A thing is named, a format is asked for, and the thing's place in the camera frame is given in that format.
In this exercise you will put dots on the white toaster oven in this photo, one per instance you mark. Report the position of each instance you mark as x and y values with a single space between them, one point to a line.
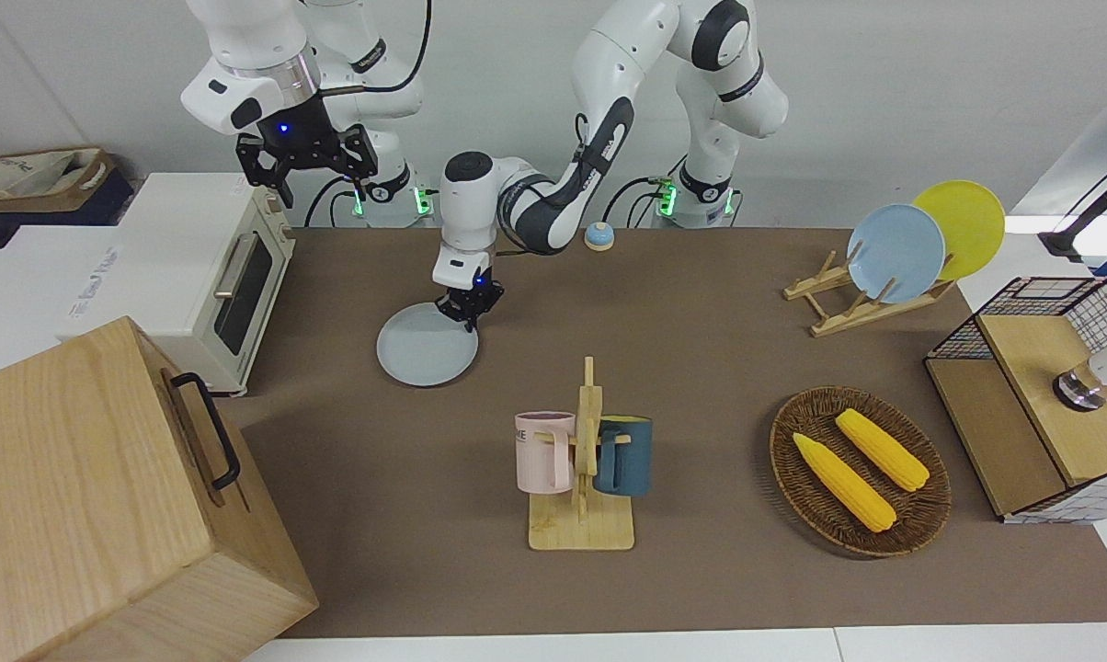
176 239

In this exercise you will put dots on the blue wooden call bell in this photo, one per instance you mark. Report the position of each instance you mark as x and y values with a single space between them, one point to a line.
599 236

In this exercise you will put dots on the wooden drawer cabinet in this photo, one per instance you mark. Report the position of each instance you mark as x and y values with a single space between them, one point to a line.
85 496

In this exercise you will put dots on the brown wicker basket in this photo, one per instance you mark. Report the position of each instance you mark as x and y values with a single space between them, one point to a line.
921 510

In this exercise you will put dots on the gray round plate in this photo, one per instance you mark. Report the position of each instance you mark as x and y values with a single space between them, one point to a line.
420 354

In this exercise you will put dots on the wooden mug tree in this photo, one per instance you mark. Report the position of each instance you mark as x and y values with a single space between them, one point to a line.
581 529

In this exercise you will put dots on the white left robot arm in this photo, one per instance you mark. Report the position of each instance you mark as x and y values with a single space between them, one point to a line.
609 55

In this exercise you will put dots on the pink mug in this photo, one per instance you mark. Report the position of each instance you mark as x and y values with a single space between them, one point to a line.
540 455

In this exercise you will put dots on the teal mug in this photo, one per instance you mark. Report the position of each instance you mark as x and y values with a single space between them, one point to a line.
632 460

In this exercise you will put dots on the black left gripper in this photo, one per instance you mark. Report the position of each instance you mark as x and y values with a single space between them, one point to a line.
473 300

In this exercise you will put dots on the long pointed yellow corn cob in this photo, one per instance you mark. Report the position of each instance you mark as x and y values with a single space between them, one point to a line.
843 483

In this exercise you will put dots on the yellow plate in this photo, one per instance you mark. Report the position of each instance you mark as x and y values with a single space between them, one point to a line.
972 221

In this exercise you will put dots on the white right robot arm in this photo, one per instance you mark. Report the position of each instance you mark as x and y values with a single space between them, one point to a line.
250 55

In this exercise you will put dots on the black camera stand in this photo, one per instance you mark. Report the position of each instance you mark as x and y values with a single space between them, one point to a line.
1068 241

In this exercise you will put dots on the brown paper bag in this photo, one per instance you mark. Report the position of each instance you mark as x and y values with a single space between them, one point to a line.
39 175

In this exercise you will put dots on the short yellow corn cob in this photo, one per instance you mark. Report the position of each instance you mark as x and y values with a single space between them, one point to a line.
884 450

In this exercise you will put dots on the light blue plate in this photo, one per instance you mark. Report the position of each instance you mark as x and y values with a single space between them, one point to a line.
895 253

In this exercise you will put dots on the wooden plate rack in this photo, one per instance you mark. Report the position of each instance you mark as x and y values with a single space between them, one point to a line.
848 322

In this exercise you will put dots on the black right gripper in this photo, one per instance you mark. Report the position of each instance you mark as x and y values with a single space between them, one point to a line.
307 138

